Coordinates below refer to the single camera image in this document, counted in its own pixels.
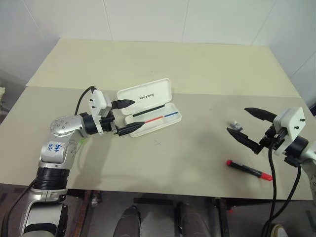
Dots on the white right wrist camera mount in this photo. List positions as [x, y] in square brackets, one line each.
[292, 121]

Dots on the red and blue pen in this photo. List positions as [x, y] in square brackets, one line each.
[155, 119]

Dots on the white rounded shoe tip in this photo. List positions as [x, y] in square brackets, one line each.
[279, 231]

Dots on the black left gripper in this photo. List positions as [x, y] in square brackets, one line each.
[108, 124]

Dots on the black marker with red caps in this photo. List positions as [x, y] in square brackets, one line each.
[247, 169]

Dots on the thin black pen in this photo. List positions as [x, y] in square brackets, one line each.
[148, 110]

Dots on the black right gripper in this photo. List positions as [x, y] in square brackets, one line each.
[270, 139]

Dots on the white open pencil case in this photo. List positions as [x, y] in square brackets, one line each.
[153, 93]

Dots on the black frame bar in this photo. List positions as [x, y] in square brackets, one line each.
[153, 201]

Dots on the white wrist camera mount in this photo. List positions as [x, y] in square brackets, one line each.
[292, 121]
[97, 103]

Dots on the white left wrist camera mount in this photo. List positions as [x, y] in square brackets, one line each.
[97, 103]

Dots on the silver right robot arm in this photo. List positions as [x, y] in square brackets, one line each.
[298, 146]

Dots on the small grey white eraser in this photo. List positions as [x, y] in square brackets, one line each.
[236, 126]

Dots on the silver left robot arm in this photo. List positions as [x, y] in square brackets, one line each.
[61, 126]

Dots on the white label blue writing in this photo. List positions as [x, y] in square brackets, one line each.
[55, 147]

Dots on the dark rounded shape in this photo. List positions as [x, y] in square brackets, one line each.
[195, 219]
[129, 222]

